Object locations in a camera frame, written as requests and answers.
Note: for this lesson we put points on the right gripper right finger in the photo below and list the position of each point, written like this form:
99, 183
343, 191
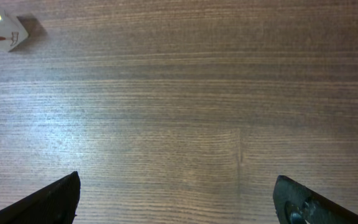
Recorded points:
295, 203

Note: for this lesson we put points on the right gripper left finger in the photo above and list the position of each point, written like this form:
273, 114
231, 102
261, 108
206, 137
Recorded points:
53, 204

